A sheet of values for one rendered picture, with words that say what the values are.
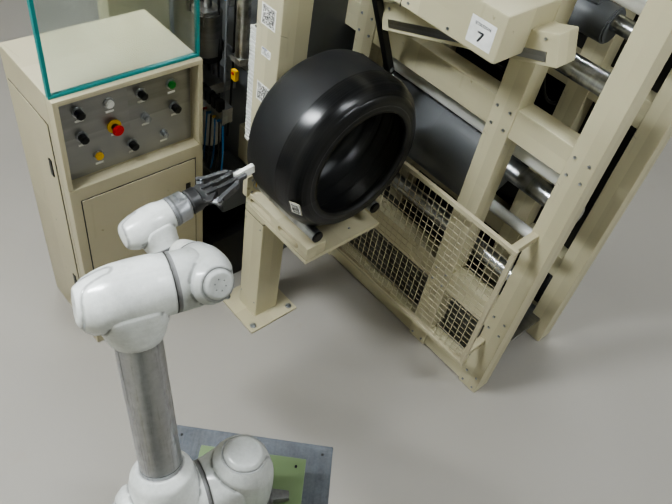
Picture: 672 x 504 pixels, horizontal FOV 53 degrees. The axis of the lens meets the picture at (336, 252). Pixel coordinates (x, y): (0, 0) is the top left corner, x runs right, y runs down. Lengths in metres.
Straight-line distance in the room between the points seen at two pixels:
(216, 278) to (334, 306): 2.02
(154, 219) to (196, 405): 1.24
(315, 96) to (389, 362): 1.52
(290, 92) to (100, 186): 0.83
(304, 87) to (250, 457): 1.09
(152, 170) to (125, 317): 1.35
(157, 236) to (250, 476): 0.70
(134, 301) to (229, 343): 1.83
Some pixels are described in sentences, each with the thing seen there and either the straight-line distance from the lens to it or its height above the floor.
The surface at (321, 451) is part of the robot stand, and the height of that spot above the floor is 0.65.
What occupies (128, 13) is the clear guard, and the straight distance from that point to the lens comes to 2.31.
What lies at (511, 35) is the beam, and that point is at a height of 1.72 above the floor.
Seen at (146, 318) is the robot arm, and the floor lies 1.49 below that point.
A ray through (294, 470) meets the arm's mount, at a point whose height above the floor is 0.74.
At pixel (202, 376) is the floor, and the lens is 3.06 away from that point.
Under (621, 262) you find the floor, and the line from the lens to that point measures 4.18.
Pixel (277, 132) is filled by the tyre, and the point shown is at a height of 1.31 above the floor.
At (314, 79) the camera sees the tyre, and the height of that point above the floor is 1.45.
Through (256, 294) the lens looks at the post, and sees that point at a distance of 3.12.
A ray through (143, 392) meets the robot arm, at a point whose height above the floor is 1.29.
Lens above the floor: 2.58
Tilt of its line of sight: 46 degrees down
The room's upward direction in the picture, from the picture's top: 12 degrees clockwise
